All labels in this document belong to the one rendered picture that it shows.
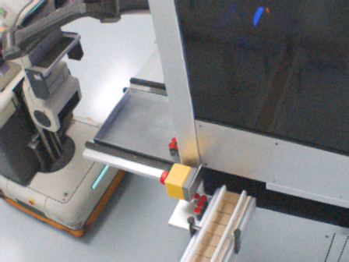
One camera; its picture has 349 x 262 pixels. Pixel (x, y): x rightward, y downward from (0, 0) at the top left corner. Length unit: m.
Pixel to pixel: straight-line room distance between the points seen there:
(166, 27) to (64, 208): 1.45
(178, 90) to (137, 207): 1.46
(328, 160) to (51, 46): 1.23
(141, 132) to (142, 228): 0.91
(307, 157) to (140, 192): 1.56
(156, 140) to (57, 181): 0.93
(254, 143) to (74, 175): 1.38
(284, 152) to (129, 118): 0.71
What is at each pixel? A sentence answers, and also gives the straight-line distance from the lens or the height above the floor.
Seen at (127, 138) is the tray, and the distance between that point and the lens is 1.68.
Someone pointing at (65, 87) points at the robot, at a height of 0.80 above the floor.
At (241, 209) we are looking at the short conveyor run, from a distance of 1.39.
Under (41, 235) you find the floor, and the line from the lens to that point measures 2.65.
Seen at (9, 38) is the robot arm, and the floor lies 1.28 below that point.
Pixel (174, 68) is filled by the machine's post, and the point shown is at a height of 1.37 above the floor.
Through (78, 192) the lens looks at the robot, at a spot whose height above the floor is 0.28.
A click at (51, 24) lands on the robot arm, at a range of 1.55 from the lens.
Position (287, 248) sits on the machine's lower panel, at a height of 0.66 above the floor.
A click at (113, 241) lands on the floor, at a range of 2.50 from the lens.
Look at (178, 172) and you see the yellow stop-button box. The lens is 1.36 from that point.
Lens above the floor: 2.09
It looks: 47 degrees down
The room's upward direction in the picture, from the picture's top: 11 degrees counter-clockwise
